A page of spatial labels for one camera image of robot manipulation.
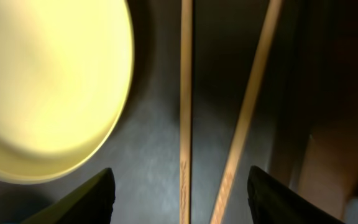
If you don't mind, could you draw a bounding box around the yellow plate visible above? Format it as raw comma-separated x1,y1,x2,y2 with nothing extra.
0,0,134,184

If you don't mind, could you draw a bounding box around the wooden chopstick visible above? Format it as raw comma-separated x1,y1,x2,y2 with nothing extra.
210,0,283,224
179,0,193,224

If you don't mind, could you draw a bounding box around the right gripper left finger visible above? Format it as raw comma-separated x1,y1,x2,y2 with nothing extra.
23,168,116,224

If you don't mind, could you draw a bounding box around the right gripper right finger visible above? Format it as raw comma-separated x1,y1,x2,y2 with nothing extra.
247,166,343,224

